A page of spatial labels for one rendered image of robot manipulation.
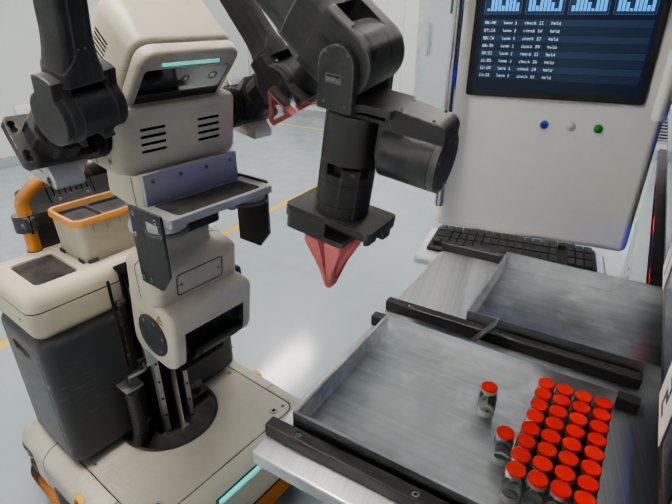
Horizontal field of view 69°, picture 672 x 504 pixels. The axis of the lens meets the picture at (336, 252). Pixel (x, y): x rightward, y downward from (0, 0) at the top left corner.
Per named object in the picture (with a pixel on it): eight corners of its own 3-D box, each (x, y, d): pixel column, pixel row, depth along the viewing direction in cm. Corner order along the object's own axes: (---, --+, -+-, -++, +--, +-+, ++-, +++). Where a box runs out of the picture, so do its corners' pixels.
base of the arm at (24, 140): (75, 111, 83) (-2, 122, 75) (88, 84, 78) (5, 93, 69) (99, 155, 84) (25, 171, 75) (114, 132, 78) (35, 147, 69)
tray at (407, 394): (611, 410, 66) (618, 390, 64) (583, 581, 46) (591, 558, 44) (386, 331, 82) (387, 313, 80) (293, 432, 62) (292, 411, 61)
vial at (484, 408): (495, 410, 65) (500, 386, 63) (490, 421, 64) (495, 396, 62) (479, 404, 66) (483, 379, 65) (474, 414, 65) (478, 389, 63)
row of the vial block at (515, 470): (550, 407, 66) (557, 380, 64) (516, 510, 52) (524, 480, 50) (533, 401, 67) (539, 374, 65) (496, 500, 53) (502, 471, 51)
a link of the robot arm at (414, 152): (368, 22, 46) (318, 40, 40) (486, 46, 41) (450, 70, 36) (358, 140, 53) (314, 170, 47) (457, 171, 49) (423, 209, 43)
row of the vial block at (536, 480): (568, 413, 65) (575, 387, 63) (538, 520, 51) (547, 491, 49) (550, 407, 66) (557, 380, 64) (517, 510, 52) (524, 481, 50)
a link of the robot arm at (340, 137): (346, 89, 49) (316, 97, 45) (408, 105, 47) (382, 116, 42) (338, 154, 53) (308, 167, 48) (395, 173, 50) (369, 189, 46)
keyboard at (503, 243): (594, 254, 124) (596, 246, 123) (596, 279, 113) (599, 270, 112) (438, 229, 138) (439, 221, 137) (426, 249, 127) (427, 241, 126)
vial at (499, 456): (511, 457, 59) (517, 429, 56) (506, 470, 57) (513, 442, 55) (493, 449, 60) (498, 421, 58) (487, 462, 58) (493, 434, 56)
